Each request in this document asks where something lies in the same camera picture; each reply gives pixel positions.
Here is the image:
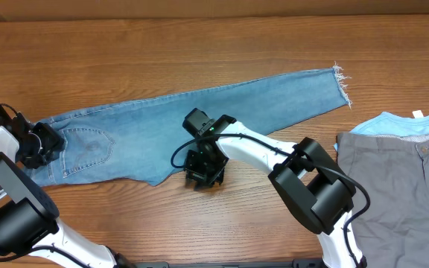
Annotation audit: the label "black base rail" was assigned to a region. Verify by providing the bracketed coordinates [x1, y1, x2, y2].
[133, 258, 327, 268]

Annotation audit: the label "light blue denim jeans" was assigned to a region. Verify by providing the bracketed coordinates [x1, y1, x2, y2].
[27, 66, 350, 186]

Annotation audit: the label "grey folded garment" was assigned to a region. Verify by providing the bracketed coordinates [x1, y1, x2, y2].
[337, 133, 429, 268]

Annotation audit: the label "light blue folded garment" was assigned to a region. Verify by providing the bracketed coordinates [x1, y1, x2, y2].
[351, 112, 429, 137]

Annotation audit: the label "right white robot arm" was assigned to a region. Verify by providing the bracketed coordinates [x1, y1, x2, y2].
[181, 109, 371, 267]

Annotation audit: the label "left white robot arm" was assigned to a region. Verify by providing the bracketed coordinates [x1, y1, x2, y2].
[0, 103, 133, 268]

